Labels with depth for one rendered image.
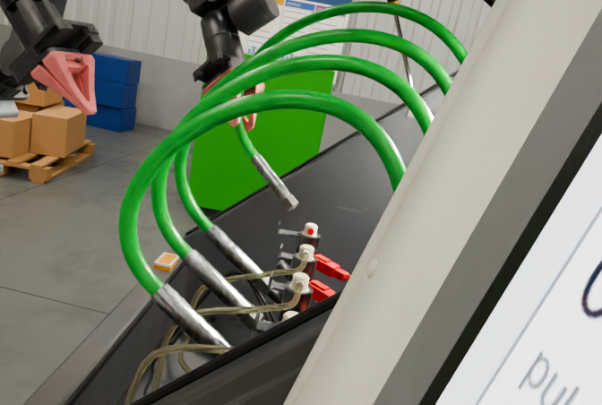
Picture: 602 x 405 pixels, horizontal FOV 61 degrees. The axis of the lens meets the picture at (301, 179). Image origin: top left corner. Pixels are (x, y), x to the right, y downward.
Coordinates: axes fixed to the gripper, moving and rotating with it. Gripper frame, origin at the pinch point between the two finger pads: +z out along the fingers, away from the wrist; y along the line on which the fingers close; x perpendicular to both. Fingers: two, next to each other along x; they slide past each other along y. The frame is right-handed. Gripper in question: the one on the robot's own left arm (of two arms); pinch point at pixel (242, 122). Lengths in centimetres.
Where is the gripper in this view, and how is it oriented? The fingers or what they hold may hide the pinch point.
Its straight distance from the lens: 76.3
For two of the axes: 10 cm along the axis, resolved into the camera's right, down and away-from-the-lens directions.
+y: 6.3, 1.6, 7.6
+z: 2.5, 8.8, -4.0
